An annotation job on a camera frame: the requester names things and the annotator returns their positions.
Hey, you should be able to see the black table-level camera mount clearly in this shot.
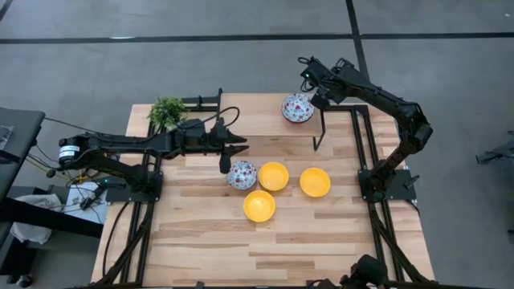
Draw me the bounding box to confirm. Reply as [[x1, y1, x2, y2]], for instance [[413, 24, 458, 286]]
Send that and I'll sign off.
[[339, 254, 390, 289]]

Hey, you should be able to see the black side desk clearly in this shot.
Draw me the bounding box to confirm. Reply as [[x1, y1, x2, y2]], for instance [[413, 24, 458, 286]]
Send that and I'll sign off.
[[0, 107, 46, 201]]

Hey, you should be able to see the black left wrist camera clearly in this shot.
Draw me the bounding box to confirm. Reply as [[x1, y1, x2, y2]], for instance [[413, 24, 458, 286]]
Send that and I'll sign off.
[[212, 117, 230, 140]]

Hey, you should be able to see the white crumpled cloth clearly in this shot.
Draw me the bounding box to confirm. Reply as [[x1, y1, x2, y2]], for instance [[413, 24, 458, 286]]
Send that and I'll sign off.
[[10, 194, 55, 245]]

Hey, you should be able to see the yellow plastic mini bowl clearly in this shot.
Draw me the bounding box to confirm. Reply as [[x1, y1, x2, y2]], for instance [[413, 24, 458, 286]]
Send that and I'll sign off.
[[299, 166, 332, 198], [258, 161, 290, 192], [243, 189, 277, 223]]

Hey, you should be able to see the red bowl with floral inside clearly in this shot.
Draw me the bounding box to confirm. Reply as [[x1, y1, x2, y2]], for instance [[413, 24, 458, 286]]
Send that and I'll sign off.
[[226, 160, 258, 191], [280, 92, 316, 124]]

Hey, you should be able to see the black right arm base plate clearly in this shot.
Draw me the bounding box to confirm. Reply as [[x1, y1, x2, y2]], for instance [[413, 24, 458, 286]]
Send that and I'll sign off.
[[357, 168, 418, 202]]

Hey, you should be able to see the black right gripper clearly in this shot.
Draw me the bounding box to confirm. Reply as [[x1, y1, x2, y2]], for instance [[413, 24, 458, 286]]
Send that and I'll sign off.
[[311, 58, 357, 112]]

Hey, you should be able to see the black power cable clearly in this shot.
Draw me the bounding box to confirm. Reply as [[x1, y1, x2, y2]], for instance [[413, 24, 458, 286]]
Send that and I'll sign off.
[[102, 200, 132, 278]]

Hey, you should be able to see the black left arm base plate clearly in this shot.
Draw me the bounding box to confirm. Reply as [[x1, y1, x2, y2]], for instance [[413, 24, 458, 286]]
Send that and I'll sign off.
[[104, 170, 165, 204]]

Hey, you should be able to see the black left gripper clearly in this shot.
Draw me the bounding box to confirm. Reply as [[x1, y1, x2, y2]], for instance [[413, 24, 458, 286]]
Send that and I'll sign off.
[[176, 120, 250, 174]]

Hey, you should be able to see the black left camera cable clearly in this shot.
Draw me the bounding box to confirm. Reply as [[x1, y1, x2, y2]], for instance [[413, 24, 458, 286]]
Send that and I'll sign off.
[[188, 106, 242, 133]]

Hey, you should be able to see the black aluminium table frame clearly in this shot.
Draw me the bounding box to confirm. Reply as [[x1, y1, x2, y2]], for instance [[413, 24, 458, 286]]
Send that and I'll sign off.
[[94, 88, 434, 289]]

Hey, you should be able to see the wooden shelf riser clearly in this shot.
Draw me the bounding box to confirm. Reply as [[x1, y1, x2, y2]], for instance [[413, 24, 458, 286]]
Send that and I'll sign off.
[[219, 92, 327, 152]]

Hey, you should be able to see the green plant in white pot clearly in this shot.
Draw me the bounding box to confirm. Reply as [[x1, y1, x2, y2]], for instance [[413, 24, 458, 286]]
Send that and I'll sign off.
[[147, 96, 188, 130]]

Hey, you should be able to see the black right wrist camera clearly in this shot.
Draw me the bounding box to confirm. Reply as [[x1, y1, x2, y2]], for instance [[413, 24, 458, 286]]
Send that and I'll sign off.
[[299, 55, 324, 93]]

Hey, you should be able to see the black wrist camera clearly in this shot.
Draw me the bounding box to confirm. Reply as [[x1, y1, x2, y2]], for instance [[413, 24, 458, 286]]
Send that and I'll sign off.
[[212, 117, 230, 140], [299, 55, 324, 93]]

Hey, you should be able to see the white paper sheet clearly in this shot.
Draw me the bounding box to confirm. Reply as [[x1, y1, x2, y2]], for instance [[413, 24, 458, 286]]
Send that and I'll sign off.
[[66, 182, 108, 225]]

